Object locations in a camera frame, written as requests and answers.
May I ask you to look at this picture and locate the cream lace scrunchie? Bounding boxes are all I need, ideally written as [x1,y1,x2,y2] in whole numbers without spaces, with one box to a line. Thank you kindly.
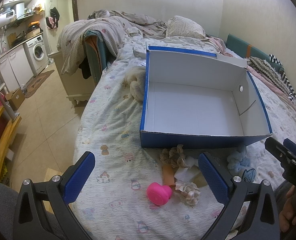
[175,181,201,206]

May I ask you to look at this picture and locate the pink squishy toy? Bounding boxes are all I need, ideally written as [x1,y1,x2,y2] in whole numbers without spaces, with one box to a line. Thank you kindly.
[146,182,172,206]

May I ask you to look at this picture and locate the person's right hand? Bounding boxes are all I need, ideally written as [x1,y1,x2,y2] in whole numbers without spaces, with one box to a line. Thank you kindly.
[279,185,296,233]

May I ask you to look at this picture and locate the striped knit blanket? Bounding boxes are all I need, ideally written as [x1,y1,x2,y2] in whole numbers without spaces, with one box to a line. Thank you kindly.
[247,54,296,110]

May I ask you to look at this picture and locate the blue white cardboard box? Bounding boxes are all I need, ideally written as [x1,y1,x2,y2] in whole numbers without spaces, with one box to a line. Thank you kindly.
[140,46,273,148]

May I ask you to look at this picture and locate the cardboard box on floor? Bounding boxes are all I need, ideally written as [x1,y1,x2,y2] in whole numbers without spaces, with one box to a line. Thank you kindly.
[5,88,25,111]

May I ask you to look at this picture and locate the brown door mat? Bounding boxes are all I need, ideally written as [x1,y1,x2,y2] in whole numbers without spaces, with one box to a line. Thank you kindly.
[23,70,54,99]

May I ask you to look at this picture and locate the teal headboard cushion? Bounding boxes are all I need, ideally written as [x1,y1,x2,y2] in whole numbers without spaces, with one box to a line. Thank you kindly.
[226,34,284,73]

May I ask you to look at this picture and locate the beige plush toy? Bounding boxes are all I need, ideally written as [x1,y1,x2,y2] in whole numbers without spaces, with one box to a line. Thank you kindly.
[124,66,146,102]

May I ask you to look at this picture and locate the pink blanket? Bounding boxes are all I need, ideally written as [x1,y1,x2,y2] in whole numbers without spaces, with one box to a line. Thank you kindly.
[208,36,233,57]

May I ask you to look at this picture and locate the white kitchen cabinet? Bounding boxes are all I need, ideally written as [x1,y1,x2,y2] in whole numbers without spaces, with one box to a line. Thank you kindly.
[0,45,34,92]

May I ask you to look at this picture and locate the checked grey duvet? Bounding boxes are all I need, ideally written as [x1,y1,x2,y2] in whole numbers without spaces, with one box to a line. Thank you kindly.
[57,9,167,75]

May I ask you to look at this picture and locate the teal orange folded blanket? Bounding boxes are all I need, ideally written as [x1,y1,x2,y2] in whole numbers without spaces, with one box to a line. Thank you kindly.
[78,30,116,85]

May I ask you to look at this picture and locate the white washing machine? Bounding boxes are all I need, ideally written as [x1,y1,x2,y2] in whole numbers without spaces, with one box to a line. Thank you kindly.
[23,34,49,76]

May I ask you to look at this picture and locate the floral pillow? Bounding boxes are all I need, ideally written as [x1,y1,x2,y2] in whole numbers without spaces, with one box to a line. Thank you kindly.
[166,15,207,40]

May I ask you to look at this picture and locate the hanging dark clothes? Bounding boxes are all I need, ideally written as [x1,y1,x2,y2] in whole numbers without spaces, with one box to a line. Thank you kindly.
[46,7,60,29]

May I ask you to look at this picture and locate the cream bed frame footboard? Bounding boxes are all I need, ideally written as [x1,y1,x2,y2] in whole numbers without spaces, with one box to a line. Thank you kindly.
[48,52,96,107]

